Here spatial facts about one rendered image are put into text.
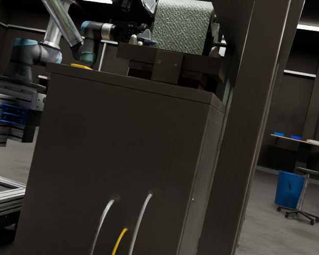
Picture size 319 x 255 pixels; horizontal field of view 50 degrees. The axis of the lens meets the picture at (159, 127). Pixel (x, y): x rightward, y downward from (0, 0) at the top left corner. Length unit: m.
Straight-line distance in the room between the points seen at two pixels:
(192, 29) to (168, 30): 0.10
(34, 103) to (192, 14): 0.92
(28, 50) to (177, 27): 0.87
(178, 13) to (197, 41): 0.15
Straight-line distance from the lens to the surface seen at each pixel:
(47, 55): 2.05
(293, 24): 1.14
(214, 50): 1.26
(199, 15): 1.50
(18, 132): 1.92
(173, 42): 1.49
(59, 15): 1.71
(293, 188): 5.13
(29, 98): 1.90
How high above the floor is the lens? 0.77
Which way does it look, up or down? 1 degrees down
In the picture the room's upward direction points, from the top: 13 degrees clockwise
